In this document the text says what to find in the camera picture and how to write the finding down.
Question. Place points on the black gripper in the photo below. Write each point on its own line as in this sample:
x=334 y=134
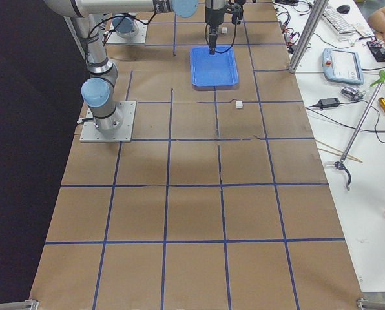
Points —
x=212 y=15

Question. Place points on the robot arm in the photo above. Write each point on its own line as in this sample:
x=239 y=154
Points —
x=98 y=91
x=236 y=10

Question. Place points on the blue plastic tray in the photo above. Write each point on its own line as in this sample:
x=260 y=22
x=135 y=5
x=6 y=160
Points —
x=213 y=70

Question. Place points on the white keyboard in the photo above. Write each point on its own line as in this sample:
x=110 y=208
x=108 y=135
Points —
x=336 y=22

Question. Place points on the black power adapter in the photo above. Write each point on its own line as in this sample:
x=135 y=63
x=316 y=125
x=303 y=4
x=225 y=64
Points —
x=328 y=103

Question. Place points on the teach pendant tablet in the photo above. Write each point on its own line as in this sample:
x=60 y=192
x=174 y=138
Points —
x=342 y=67

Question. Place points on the black computer mouse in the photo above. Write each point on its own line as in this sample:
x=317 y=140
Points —
x=343 y=9

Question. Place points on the wooden chopstick pair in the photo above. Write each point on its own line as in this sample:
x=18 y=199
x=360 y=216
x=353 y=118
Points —
x=332 y=150

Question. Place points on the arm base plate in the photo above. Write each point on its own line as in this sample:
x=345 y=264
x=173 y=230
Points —
x=116 y=128
x=136 y=36

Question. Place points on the aluminium frame post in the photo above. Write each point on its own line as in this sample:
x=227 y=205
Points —
x=310 y=26

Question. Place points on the green handled reacher grabber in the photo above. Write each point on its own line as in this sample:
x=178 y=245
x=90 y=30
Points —
x=339 y=165

